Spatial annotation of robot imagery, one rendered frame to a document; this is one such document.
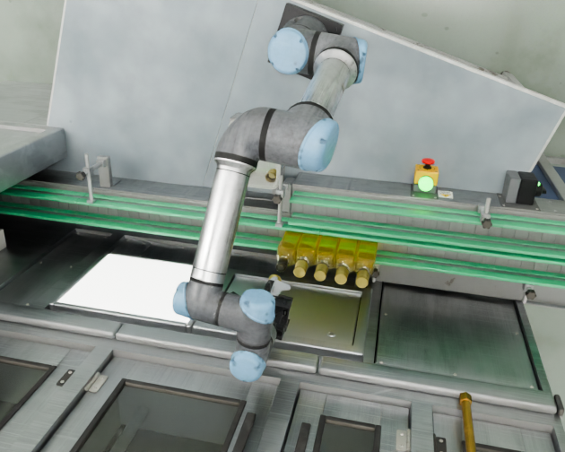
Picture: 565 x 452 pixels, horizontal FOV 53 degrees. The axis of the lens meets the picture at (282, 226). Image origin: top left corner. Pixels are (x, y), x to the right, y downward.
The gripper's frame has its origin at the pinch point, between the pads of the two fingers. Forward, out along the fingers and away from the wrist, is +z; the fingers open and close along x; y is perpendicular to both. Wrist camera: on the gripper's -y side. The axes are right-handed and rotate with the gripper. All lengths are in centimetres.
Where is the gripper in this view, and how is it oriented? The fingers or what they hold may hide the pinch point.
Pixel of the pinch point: (272, 285)
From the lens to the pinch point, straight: 153.0
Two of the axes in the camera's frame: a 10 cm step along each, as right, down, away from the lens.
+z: 2.1, -4.1, 8.9
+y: 9.7, 2.1, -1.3
